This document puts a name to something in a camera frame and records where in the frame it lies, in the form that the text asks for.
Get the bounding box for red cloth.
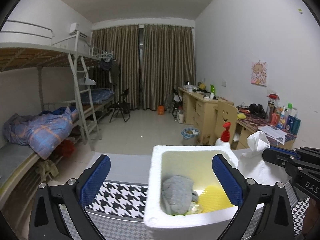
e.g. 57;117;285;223
54;139;75;157

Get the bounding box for grey mattress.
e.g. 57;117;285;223
0;145;38;185

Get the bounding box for white lotion pump bottle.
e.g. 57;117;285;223
215;122;232;148

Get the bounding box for white air conditioner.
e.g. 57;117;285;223
69;22;88;38

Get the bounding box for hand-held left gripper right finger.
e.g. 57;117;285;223
212;154;294;240

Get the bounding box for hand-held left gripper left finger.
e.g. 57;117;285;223
29;154;112;240

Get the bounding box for black folding chair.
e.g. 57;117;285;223
109;88;132;123

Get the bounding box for wooden smiley chair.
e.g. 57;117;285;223
201;100;238;147

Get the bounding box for blue wastebasket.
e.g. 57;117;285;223
180;127;200;145

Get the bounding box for white paper tissue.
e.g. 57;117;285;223
237;131;293;188

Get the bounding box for white foam box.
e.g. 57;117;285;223
144;145;265;238

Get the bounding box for row of toiletry bottles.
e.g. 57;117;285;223
266;94;302;134

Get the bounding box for grey sock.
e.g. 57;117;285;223
161;175;199;215

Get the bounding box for light wooden desk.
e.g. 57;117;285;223
178;86;234;133
231;110;298;150

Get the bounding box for black tripod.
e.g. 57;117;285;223
171;87;184;113

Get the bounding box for olive clothes pile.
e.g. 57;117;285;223
35;159;59;180

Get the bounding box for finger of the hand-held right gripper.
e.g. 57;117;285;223
270;146;300;155
261;148;292;171

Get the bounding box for blue plaid quilt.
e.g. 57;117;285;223
3;106;80;159

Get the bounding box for printed paper sheets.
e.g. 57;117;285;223
257;125;287;139

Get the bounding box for dark printed desk mat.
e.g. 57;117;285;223
237;111;297;143

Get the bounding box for brown curtain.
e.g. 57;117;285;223
91;25;140;110
141;24;196;112

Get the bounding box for houndstooth tablecloth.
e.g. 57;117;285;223
59;152;320;240

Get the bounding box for yellow foam fruit net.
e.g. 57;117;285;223
199;184;235;213

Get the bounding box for dark hanging clothes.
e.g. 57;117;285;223
100;57;120;84

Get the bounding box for pink cartoon wall poster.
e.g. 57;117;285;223
251;60;268;87

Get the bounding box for blue plaid mattress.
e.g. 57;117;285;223
81;89;115;105

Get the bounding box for white metal bunk bed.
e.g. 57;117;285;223
0;20;103;200
51;31;118;120

